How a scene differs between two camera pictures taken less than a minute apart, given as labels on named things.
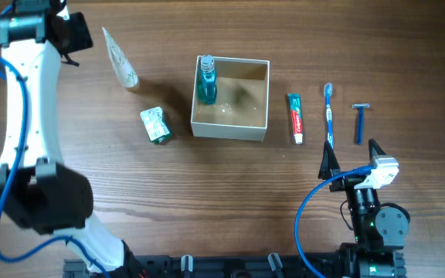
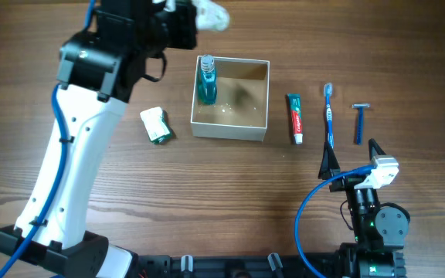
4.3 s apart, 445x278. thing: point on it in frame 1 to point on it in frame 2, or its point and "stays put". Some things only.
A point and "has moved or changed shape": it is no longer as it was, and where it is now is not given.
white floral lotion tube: [124, 70] has moved or changed shape
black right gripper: [329, 166] stays put
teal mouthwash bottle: [207, 87] stays put
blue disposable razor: [361, 106] stays put
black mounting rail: [382, 266] stays put
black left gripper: [83, 36] to [189, 31]
